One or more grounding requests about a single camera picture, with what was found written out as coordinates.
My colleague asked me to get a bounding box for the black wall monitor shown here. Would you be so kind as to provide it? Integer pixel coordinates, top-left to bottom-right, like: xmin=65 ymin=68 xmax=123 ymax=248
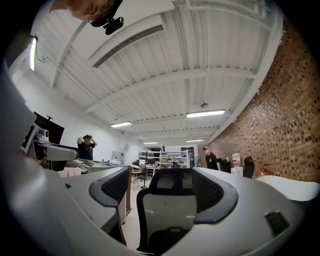
xmin=33 ymin=111 xmax=66 ymax=146

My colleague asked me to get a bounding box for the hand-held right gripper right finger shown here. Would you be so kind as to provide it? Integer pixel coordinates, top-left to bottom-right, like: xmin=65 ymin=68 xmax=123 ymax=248
xmin=162 ymin=166 xmax=309 ymax=256

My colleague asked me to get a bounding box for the white storage shelving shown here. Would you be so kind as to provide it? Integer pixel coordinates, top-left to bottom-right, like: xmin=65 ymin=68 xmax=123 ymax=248
xmin=138 ymin=149 xmax=190 ymax=176

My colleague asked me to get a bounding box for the small black office chair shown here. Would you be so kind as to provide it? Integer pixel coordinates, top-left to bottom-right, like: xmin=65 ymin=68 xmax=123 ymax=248
xmin=243 ymin=155 xmax=256 ymax=179

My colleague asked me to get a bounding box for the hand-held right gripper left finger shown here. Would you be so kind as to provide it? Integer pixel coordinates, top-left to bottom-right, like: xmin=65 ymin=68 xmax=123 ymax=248
xmin=6 ymin=159 xmax=151 ymax=256

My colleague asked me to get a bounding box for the black mesh office chair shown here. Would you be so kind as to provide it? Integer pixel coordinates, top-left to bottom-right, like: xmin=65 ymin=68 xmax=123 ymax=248
xmin=135 ymin=167 xmax=199 ymax=254

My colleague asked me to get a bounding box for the black head camera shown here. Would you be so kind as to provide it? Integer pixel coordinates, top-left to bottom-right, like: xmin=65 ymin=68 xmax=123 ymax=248
xmin=103 ymin=16 xmax=125 ymax=36

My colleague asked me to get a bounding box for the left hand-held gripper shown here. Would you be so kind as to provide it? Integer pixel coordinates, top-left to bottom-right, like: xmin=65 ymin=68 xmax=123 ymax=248
xmin=20 ymin=112 xmax=80 ymax=172

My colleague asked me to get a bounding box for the white box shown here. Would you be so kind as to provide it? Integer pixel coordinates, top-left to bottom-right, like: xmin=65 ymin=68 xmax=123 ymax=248
xmin=230 ymin=152 xmax=244 ymax=177

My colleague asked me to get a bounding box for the black coat stand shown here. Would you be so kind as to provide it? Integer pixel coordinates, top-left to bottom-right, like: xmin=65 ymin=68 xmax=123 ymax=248
xmin=140 ymin=146 xmax=150 ymax=190

